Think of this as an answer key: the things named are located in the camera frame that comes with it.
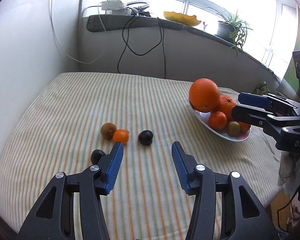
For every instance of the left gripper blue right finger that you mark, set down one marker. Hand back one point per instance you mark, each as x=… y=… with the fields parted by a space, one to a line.
x=243 y=215

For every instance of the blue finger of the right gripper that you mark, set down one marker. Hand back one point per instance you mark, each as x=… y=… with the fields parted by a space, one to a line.
x=254 y=100
x=249 y=115

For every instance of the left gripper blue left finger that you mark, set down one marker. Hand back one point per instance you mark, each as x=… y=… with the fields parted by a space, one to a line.
x=52 y=215

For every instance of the small tangerine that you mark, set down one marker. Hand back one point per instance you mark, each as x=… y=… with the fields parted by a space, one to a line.
x=217 y=120
x=244 y=128

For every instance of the large orange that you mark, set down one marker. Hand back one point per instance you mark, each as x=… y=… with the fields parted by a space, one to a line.
x=226 y=104

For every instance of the green kiwi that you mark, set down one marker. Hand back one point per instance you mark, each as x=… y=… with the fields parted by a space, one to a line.
x=233 y=128

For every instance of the medium orange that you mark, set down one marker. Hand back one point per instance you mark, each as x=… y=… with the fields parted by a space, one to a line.
x=204 y=95

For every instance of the dark plum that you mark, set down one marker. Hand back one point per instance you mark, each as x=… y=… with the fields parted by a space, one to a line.
x=145 y=137
x=96 y=156

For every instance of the white gloved right hand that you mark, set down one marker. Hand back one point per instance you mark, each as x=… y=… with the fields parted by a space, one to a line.
x=289 y=178

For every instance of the green snack bag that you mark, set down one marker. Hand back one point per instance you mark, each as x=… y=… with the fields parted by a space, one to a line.
x=262 y=89

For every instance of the floral white plate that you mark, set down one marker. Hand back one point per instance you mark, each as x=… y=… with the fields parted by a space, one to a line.
x=204 y=117

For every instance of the potted spider plant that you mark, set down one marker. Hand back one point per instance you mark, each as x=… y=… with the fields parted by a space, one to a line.
x=232 y=29

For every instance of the striped tablecloth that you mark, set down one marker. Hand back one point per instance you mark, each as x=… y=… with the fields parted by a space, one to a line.
x=62 y=127

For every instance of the yellow wavy bowl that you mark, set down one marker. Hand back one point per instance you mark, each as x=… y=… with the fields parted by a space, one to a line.
x=181 y=18

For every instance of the small brown kiwi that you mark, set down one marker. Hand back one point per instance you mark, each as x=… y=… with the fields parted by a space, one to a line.
x=107 y=130

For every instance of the tiny orange kumquat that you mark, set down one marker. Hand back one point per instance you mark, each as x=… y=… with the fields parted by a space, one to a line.
x=121 y=135

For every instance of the white power strip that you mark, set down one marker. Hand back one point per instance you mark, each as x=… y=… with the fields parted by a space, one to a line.
x=116 y=7

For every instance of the white window frame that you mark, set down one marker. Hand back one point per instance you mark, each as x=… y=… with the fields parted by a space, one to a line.
x=273 y=24

